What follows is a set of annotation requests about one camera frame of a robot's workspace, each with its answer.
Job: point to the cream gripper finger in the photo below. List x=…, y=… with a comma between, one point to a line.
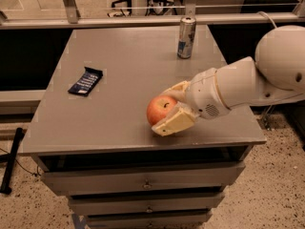
x=179, y=118
x=177, y=91

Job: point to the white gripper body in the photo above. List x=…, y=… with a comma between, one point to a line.
x=204, y=94

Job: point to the red apple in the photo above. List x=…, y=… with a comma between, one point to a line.
x=159, y=107

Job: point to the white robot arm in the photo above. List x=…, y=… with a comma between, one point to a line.
x=274, y=75

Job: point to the dark blue rxbar wrapper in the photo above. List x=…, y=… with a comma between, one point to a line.
x=85, y=84

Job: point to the silver blue drink can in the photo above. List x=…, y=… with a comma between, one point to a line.
x=186, y=37

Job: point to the middle grey drawer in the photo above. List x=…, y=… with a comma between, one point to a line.
x=145, y=204

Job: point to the grey drawer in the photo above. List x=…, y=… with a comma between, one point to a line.
x=140, y=179
x=148, y=221
x=145, y=204

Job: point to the grey drawer cabinet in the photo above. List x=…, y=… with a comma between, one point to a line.
x=108, y=129

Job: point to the bottom grey drawer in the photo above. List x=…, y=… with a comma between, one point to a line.
x=148, y=221

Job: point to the grey metal railing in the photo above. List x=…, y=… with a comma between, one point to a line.
x=74, y=14

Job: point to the top grey drawer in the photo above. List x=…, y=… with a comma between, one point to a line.
x=140, y=179

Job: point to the black bar on floor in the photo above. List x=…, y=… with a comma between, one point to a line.
x=9, y=159

